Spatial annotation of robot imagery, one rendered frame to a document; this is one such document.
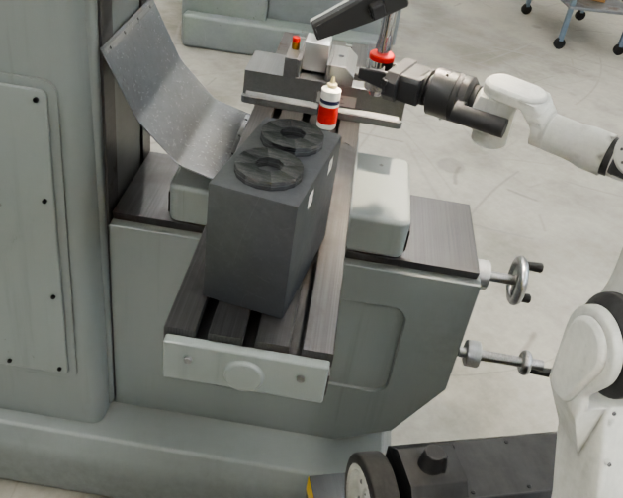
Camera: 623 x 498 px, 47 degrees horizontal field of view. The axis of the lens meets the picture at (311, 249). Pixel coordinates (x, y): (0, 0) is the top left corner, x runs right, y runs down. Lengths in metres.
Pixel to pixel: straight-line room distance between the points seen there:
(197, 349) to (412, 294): 0.68
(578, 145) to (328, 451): 0.98
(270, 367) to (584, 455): 0.48
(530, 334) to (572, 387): 1.63
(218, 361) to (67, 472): 1.01
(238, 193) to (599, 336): 0.50
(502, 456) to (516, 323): 1.32
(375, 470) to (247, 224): 0.57
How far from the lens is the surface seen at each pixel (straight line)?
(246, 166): 0.93
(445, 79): 1.32
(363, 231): 1.46
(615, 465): 1.14
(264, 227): 0.92
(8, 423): 1.92
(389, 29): 1.36
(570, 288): 2.99
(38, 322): 1.70
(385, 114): 1.56
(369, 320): 1.60
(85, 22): 1.35
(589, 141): 1.27
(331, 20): 0.64
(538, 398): 2.46
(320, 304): 1.03
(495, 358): 1.67
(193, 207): 1.49
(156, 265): 1.58
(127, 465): 1.87
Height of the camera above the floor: 1.63
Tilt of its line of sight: 36 degrees down
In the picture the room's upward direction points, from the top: 9 degrees clockwise
